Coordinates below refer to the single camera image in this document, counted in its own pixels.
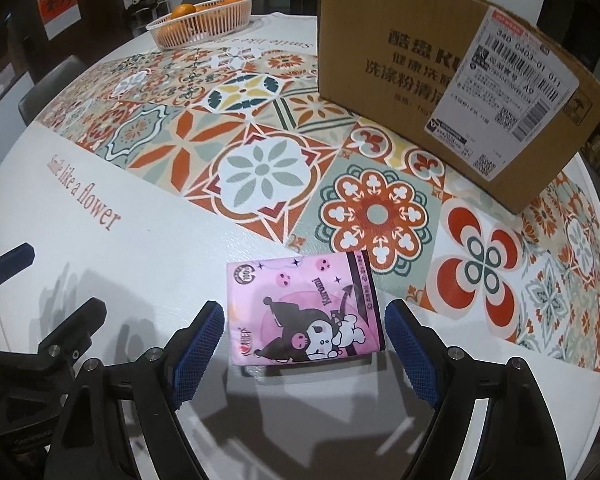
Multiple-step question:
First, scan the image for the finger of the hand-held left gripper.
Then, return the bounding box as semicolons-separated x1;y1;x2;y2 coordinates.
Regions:
0;242;35;286
35;297;108;363

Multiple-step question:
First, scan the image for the brown cardboard box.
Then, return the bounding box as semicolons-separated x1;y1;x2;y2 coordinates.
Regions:
317;0;600;215

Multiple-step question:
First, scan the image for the patterned tablecloth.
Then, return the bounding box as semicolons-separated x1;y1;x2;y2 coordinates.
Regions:
0;7;600;480

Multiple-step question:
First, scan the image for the red and white wall poster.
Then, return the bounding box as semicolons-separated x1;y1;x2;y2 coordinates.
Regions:
34;0;83;40

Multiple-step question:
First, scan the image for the pink cartoon tissue packet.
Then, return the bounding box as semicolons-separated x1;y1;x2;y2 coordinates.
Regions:
226;250;385;376

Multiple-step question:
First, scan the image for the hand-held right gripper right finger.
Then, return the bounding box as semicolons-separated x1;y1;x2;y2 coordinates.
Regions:
384;299;566;480

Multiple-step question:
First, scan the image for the white plastic fruit basket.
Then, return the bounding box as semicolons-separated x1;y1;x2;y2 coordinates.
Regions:
146;0;255;51

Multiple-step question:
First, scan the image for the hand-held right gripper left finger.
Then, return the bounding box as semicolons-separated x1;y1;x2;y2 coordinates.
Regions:
42;300;226;480

